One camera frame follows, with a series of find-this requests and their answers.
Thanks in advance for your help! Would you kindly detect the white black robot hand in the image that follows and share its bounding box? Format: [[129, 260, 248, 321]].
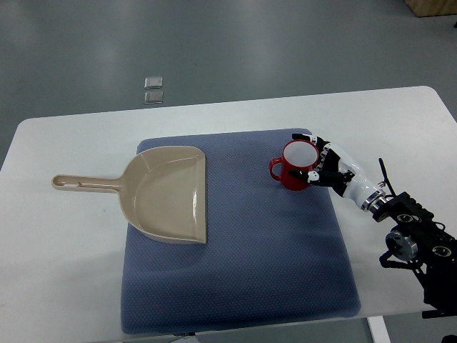
[[289, 133, 387, 212]]

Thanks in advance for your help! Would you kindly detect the beige plastic dustpan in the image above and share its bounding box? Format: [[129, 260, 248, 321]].
[[51, 146, 207, 244]]

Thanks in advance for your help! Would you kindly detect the lower metal floor plate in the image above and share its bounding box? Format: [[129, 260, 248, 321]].
[[144, 90, 164, 104]]

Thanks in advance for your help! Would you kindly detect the upper metal floor plate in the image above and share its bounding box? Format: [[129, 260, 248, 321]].
[[144, 76, 163, 89]]

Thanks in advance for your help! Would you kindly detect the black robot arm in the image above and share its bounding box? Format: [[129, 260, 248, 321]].
[[371, 159, 456, 319]]

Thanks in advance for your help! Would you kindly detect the blue textured mat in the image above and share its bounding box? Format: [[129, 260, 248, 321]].
[[121, 129, 361, 334]]

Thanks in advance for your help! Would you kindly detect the metal floor plate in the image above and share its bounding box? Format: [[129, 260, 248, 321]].
[[144, 90, 164, 104], [144, 76, 163, 89]]

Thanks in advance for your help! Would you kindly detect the red cup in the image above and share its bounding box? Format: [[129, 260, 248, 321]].
[[268, 139, 318, 192]]

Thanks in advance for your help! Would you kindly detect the white table leg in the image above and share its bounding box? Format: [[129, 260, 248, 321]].
[[367, 316, 391, 343]]

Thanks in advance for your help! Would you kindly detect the wooden box corner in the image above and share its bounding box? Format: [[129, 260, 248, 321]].
[[405, 0, 456, 18]]

